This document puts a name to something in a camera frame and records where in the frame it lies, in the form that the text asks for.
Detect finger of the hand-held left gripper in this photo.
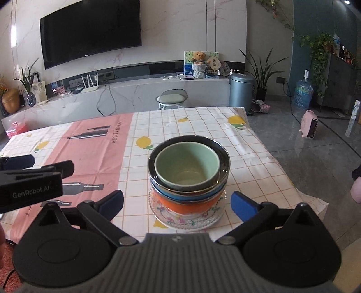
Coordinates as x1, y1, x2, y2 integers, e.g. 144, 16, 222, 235
0, 154, 35, 170
41, 160, 74, 179

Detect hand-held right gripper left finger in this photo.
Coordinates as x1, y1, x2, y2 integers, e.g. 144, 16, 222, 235
30, 190, 139, 246

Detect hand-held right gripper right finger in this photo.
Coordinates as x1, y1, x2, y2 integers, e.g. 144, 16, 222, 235
218, 191, 323, 246

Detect clear glass plate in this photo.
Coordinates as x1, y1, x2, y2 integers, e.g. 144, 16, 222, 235
148, 187, 227, 230

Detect orange steel bowl with handle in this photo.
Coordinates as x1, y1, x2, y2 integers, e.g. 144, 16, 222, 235
152, 186, 226, 216

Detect blue steel bowl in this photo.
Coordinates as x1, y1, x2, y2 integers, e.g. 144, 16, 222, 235
148, 135, 230, 201

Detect green ceramic bowl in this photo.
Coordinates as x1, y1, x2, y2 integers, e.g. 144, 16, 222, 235
155, 142, 220, 192

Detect pink printed table mat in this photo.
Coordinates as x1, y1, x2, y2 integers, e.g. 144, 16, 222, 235
0, 113, 134, 245

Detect pink storage box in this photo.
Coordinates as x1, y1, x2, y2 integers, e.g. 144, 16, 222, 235
6, 122, 28, 139

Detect checked lemon-print tablecloth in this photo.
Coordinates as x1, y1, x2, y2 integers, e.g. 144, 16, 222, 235
0, 106, 330, 245

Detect brown round vase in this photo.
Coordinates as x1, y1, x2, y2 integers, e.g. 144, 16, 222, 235
1, 88, 21, 114

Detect green plant in blue vase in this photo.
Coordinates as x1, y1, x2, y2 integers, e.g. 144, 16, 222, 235
13, 58, 40, 108

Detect white wifi router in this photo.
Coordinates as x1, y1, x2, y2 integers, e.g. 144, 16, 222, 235
80, 74, 100, 93

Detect patterned pink bag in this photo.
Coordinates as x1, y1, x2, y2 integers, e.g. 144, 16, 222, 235
252, 99, 271, 114

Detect pink fan heater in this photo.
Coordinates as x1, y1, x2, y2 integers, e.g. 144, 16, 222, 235
300, 110, 319, 139

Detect white marble TV cabinet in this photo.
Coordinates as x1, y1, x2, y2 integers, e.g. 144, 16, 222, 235
1, 76, 230, 133

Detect grey metal trash can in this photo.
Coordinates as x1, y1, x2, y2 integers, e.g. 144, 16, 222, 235
228, 73, 255, 112

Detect long-leaf potted plant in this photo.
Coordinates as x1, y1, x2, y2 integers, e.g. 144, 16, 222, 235
239, 48, 288, 102

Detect pink rounded object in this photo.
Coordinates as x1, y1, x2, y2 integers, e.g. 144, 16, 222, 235
350, 165, 361, 203

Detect small grey swivel stool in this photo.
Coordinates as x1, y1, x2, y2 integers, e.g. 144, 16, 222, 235
156, 89, 188, 110

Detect blue water dispenser bottle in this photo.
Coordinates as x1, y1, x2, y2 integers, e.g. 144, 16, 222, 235
293, 69, 314, 110

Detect white long carton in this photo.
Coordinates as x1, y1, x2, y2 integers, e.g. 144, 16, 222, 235
345, 99, 361, 137

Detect round paper fan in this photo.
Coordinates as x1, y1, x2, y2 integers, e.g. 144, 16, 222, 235
207, 56, 221, 75

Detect teddy bear bouquet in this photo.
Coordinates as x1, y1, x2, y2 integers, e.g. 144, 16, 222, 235
192, 51, 207, 79

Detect grey sideboard cabinet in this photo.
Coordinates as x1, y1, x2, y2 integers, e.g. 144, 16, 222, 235
320, 53, 357, 112

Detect green trailing vine plant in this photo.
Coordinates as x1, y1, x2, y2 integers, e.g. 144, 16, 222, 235
255, 0, 336, 98

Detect assorted small bottles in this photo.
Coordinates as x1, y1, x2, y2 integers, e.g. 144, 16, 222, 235
333, 34, 357, 66

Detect black power cable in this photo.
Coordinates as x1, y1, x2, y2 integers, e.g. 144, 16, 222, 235
96, 82, 117, 116

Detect white photo frame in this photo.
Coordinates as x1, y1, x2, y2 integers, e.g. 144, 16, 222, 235
31, 81, 47, 102

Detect black wall television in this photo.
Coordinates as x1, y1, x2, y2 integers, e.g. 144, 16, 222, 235
39, 0, 142, 70

